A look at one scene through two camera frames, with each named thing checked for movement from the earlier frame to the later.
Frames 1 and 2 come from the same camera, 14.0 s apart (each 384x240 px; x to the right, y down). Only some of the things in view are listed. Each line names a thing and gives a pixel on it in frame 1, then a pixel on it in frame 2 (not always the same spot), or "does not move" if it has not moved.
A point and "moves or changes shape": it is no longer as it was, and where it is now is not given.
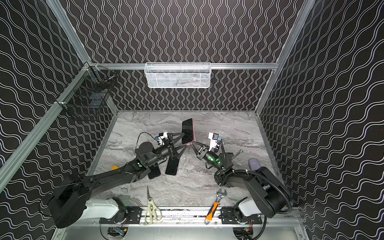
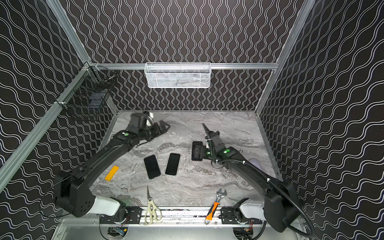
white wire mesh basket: (178, 75) does not move
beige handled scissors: (153, 211) does not move
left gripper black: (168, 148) -> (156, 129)
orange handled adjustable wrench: (213, 209) does not move
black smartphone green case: (172, 166) does not move
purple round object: (254, 164) does not move
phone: (187, 125) moves or changes shape
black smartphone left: (155, 172) does not move
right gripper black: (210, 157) -> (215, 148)
